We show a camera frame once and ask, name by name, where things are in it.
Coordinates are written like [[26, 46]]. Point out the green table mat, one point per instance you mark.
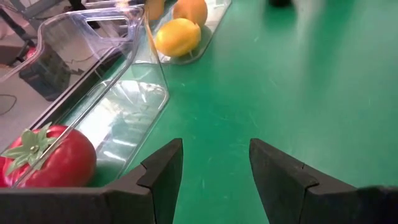
[[280, 93]]

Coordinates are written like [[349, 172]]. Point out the clear plastic basket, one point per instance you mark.
[[130, 118], [211, 29]]

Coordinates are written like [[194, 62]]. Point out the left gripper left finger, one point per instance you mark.
[[77, 207]]

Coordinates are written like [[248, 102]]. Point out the yellow lemon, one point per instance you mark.
[[190, 11], [177, 37]]

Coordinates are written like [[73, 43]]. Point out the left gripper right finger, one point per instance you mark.
[[326, 207]]

